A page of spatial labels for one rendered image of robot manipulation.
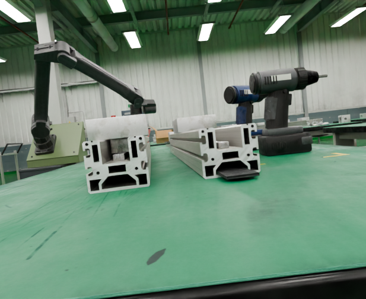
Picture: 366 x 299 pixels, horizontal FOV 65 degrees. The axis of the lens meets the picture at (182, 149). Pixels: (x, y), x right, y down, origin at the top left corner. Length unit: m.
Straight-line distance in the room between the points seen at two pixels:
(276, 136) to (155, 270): 0.62
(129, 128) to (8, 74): 13.81
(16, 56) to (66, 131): 12.70
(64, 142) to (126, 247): 1.35
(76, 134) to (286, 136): 1.10
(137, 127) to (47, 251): 0.34
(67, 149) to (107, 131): 0.97
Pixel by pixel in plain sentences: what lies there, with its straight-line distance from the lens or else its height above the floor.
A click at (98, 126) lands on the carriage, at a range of 0.56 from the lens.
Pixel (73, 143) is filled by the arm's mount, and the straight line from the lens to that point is 1.53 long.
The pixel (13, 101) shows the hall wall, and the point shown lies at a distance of 14.04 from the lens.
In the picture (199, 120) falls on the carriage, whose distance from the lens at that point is 0.81.
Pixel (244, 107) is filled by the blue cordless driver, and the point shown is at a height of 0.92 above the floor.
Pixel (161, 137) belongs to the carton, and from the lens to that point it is 3.39.
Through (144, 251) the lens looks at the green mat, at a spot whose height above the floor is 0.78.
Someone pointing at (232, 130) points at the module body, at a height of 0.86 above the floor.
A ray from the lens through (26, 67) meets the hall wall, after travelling 13.97.
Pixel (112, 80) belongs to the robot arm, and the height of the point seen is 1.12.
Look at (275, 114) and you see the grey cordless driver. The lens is 0.78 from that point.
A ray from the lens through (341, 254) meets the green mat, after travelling 0.20.
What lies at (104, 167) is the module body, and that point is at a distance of 0.49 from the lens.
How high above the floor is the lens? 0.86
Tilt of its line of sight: 3 degrees down
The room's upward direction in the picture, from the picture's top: 6 degrees counter-clockwise
